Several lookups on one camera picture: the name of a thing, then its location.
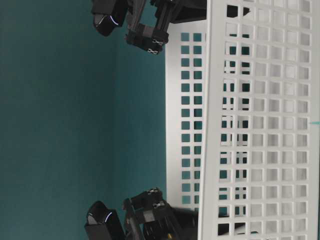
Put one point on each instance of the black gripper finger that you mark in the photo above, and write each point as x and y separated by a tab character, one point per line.
232	11

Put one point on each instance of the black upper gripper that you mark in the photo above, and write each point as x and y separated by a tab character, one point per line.
152	38

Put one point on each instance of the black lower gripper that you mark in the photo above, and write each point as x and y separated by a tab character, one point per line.
149	217

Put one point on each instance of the white plastic lattice basket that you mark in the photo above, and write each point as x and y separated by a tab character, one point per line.
243	119

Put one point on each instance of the black upper wrist camera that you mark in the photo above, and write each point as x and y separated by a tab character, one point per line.
108	15

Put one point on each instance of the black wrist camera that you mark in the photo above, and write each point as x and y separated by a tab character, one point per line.
103	223
108	15

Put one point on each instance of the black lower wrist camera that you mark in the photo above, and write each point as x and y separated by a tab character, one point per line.
103	223

